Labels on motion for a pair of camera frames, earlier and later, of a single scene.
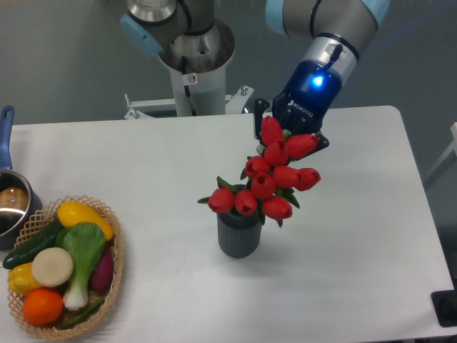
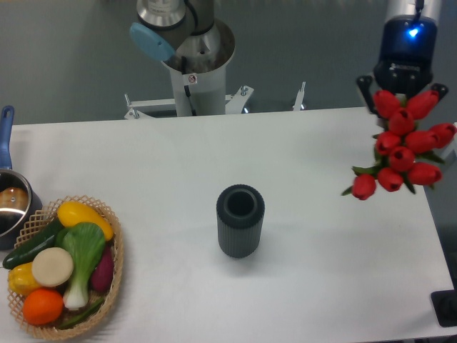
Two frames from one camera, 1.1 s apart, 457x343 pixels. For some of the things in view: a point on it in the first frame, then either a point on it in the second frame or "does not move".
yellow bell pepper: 21,279 does not move
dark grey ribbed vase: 239,236 does not move
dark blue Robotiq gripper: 313,86 → 406,61
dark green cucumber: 48,239 does not move
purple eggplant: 103,275 does not move
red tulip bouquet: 270,181 → 404,152
